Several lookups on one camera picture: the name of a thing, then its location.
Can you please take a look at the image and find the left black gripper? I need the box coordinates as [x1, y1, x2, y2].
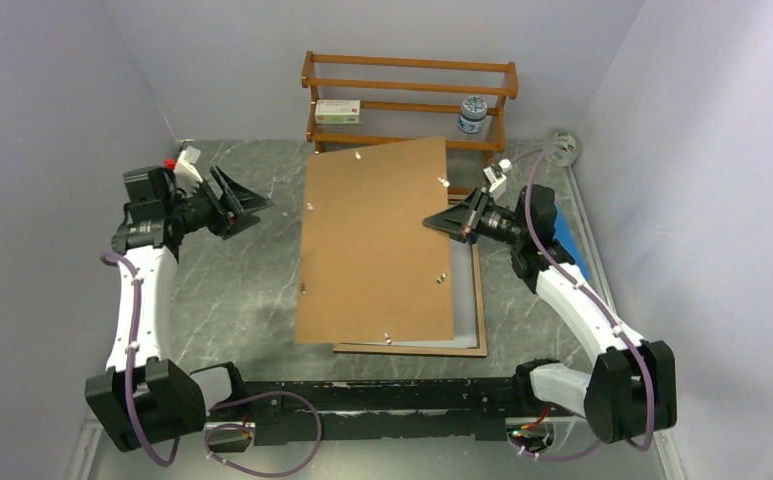
[166, 166, 274, 241]

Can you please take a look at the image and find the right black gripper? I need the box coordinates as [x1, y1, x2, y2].
[423, 186, 527, 247]

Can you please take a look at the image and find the white photo paper sheet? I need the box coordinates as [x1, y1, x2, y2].
[359, 241, 480, 349]

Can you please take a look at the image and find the brown cardboard backing board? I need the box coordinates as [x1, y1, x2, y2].
[295, 137, 453, 343]

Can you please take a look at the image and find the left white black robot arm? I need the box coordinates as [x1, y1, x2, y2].
[84, 162, 273, 466]

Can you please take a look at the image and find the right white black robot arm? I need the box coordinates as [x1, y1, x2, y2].
[422, 184, 678, 449]

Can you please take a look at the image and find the blue clipboard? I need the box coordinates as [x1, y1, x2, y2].
[554, 202, 592, 281]

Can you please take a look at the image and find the blue white ceramic jar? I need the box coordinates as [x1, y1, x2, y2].
[457, 95, 488, 134]

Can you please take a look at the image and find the clear tape roll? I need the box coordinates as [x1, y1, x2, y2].
[543, 129, 584, 167]

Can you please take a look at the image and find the white red small box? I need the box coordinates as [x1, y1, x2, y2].
[314, 99, 361, 125]

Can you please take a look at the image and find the orange wooden shelf rack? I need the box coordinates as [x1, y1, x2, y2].
[300, 51, 519, 166]

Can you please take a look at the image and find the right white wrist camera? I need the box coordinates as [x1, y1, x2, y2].
[483, 158, 512, 200]

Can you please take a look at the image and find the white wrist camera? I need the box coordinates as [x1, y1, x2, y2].
[163, 146, 203, 190]
[483, 158, 512, 200]

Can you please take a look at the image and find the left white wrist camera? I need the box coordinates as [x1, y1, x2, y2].
[163, 146, 203, 190]

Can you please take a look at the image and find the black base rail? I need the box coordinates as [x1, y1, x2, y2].
[210, 377, 549, 446]

